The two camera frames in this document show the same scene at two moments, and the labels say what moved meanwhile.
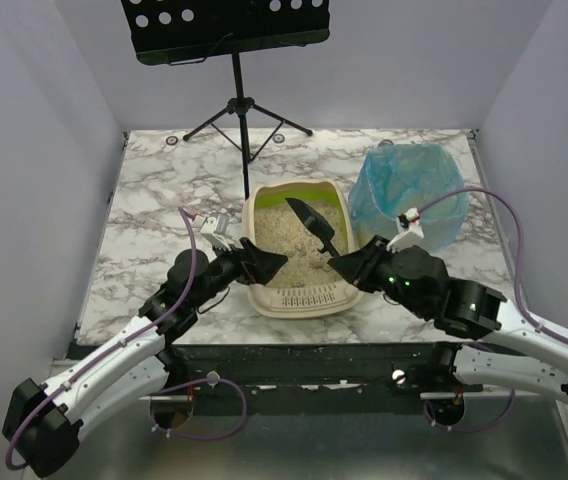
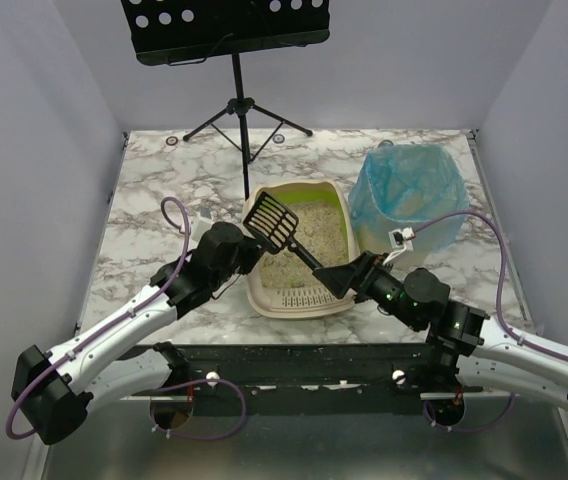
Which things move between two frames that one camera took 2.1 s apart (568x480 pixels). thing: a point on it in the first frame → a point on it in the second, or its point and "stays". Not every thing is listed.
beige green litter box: [307, 285] stays
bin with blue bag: [392, 178] stays
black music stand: [180, 31] stays
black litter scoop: [316, 224] → [272, 223]
